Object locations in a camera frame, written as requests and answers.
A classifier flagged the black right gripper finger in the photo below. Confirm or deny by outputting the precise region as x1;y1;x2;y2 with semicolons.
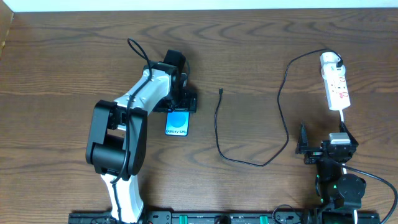
297;123;308;150
339;121;358;145

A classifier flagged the blue screen Galaxy smartphone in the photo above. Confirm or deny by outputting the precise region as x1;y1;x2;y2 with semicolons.
165;111;190;136

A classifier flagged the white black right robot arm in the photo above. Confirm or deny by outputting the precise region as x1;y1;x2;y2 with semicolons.
295;122;366;223

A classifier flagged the white charger plug adapter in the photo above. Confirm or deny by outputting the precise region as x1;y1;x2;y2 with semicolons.
320;51;343;68

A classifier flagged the black USB charging cable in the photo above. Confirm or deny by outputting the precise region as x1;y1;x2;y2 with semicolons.
214;48;344;167

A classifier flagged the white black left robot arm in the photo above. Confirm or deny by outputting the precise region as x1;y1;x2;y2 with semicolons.
86;59;197;223

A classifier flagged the white power strip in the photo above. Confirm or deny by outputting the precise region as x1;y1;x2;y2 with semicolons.
321;63;351;111

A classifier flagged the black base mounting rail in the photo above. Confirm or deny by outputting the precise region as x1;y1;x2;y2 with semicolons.
68;210;382;224

